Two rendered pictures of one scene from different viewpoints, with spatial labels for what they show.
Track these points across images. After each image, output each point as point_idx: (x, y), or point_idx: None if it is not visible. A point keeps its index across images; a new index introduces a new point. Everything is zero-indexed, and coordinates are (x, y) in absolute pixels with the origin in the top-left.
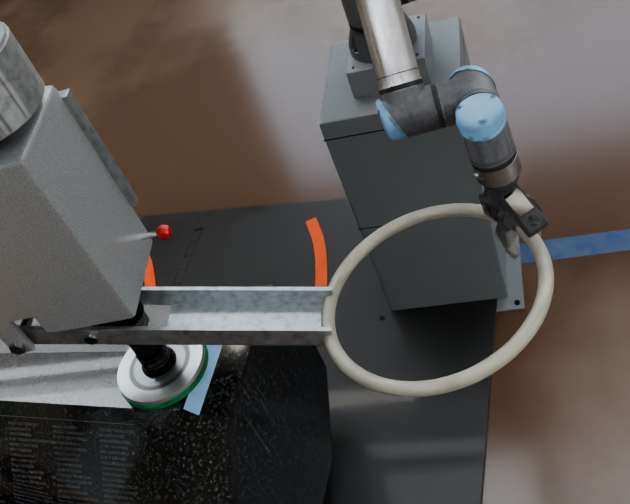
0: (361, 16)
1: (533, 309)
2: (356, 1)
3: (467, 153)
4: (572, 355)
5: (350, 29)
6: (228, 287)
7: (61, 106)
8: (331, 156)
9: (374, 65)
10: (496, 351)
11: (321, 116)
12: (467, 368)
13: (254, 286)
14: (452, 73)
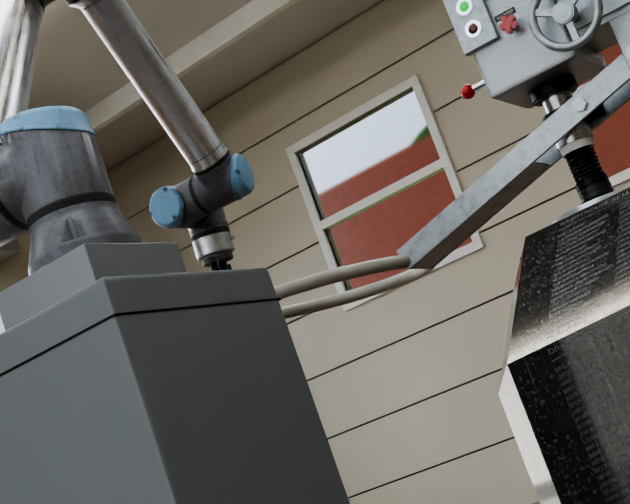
0: (187, 91)
1: (286, 306)
2: (179, 80)
3: (224, 217)
4: None
5: (114, 206)
6: (472, 184)
7: None
8: (290, 335)
9: (213, 129)
10: (329, 296)
11: (253, 268)
12: (353, 291)
13: (522, 336)
14: (170, 187)
